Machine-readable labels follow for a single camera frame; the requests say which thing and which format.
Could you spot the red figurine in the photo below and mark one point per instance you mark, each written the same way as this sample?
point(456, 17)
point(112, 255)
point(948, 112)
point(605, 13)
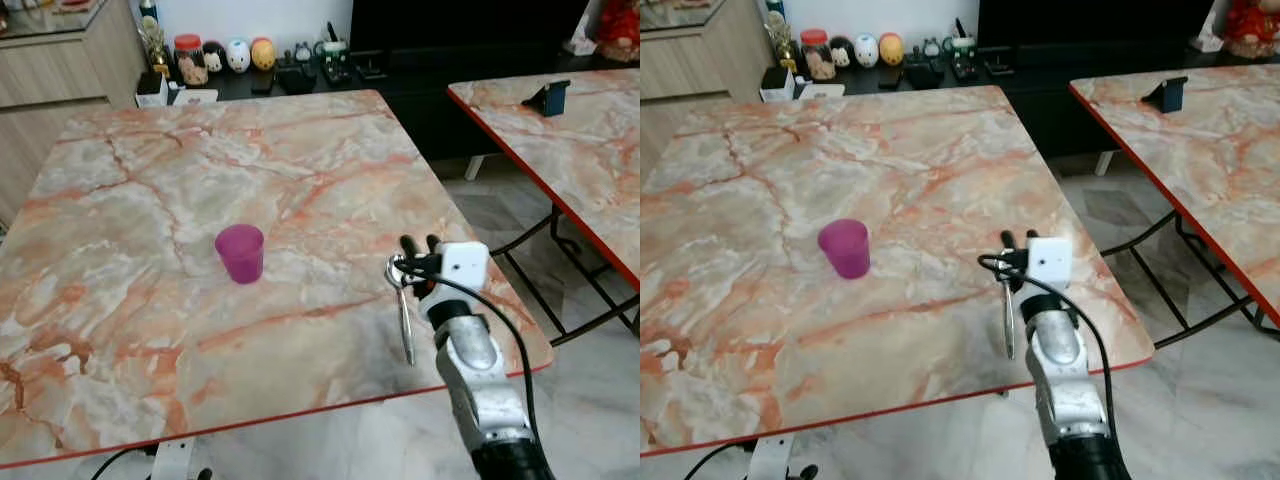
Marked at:
point(620, 28)
point(1253, 25)

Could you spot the green pen mug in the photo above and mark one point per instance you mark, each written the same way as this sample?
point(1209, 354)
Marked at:
point(334, 50)
point(962, 46)

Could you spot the flat white box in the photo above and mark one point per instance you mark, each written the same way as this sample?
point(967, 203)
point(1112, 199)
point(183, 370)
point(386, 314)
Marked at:
point(195, 97)
point(820, 92)

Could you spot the purple plastic cup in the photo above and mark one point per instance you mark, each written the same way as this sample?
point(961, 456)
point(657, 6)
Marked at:
point(848, 250)
point(240, 255)

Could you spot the black metal table frame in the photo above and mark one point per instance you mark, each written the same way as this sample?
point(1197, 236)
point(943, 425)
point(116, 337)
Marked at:
point(530, 290)
point(1150, 286)

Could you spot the black round figurine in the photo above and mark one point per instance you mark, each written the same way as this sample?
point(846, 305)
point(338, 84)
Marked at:
point(214, 57)
point(842, 52)

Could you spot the white egg figurine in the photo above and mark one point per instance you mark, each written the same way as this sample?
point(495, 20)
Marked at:
point(238, 55)
point(866, 50)

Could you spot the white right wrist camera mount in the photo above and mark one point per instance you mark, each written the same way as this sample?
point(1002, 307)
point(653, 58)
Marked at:
point(466, 265)
point(1051, 262)

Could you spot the light wooden cabinet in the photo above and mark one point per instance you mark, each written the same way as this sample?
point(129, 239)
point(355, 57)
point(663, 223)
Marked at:
point(700, 70)
point(60, 90)

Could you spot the yellow egg figurine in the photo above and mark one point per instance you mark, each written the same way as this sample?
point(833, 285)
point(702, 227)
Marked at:
point(263, 53)
point(891, 48)

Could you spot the grey small figurine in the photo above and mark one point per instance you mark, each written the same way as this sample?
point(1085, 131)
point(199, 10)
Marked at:
point(301, 53)
point(930, 49)

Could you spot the white table leg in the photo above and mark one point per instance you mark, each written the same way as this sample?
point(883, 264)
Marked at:
point(475, 168)
point(175, 460)
point(1105, 163)
point(770, 458)

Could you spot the black television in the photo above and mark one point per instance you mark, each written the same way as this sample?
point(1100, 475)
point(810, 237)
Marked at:
point(460, 25)
point(1090, 22)

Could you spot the small white box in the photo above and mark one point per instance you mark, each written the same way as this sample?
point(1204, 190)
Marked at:
point(150, 90)
point(776, 86)

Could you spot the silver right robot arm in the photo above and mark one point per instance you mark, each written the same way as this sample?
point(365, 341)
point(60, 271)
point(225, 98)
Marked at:
point(1066, 385)
point(478, 385)

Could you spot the white tissue pack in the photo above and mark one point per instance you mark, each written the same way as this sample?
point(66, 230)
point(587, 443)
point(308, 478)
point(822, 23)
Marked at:
point(580, 42)
point(1208, 40)

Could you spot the gold ornament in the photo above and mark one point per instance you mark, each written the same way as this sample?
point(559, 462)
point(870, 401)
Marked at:
point(781, 42)
point(154, 45)

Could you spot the glass jar red lid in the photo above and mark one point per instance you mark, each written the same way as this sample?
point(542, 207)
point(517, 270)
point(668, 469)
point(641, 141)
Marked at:
point(190, 62)
point(818, 57)

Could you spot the black low console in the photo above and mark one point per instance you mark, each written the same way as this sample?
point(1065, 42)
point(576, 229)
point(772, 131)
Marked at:
point(420, 100)
point(1040, 95)

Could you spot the silver metal spoon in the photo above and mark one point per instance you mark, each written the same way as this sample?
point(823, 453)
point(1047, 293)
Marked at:
point(406, 325)
point(1008, 322)

